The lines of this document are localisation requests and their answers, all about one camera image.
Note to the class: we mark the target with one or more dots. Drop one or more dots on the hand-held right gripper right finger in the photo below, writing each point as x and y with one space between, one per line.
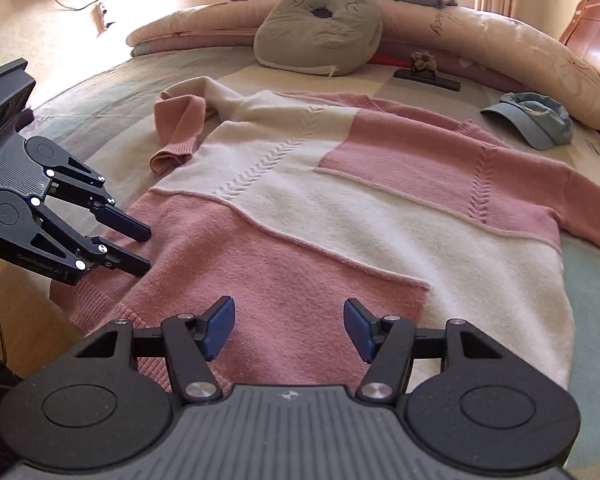
360 330

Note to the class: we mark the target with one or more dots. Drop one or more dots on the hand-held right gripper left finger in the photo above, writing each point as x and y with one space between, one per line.
220 327

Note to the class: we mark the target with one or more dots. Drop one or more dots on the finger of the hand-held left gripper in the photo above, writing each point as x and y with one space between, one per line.
125 260
125 222

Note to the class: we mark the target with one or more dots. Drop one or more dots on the pink and white sweater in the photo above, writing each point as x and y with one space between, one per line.
330 220

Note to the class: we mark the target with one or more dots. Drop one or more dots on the light blue cap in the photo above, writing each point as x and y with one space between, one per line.
535 125

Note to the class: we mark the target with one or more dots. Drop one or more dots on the grey cat face cushion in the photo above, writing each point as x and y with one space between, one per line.
320 35

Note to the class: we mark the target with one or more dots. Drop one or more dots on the beige flower hair clip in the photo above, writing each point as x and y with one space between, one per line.
424 60

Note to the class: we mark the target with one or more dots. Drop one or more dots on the pink floral pillow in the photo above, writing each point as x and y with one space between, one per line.
505 45

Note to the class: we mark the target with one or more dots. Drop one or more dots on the wooden headboard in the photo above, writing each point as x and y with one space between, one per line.
595 40

